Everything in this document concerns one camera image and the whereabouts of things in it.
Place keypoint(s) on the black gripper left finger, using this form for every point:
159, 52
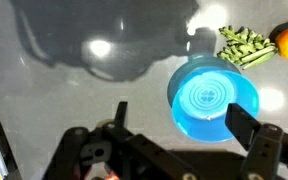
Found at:
117, 131

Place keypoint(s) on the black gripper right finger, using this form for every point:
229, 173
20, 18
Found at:
242, 125

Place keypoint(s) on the blue plastic bowl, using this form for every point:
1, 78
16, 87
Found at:
214, 96

